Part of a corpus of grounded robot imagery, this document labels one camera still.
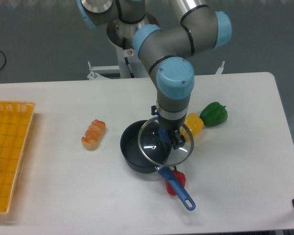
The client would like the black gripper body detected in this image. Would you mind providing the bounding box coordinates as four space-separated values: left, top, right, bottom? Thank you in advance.
151 105 188 132

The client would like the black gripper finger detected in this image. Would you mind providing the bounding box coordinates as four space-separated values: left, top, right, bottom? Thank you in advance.
175 130 186 147
170 131 178 149

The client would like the glass lid with blue knob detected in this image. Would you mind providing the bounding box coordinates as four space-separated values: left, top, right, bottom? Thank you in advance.
138 117 194 166

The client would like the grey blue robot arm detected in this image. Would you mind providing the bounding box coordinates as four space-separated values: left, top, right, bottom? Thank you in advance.
77 0 232 149

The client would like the yellow bell pepper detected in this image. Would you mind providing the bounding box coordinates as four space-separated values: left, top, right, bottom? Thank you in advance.
180 113 204 142

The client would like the dark blue saucepan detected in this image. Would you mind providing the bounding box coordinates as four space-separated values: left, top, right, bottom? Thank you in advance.
120 120 196 211

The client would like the red bell pepper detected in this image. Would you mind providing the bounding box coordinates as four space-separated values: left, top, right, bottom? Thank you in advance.
165 166 186 196

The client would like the green bell pepper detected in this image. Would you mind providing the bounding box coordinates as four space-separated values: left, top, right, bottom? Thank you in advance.
199 102 228 127

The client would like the orange shrimp sushi toy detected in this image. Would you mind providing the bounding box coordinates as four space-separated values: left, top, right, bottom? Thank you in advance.
81 119 106 150

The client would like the yellow woven basket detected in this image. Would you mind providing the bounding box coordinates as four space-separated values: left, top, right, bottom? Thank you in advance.
0 100 36 214

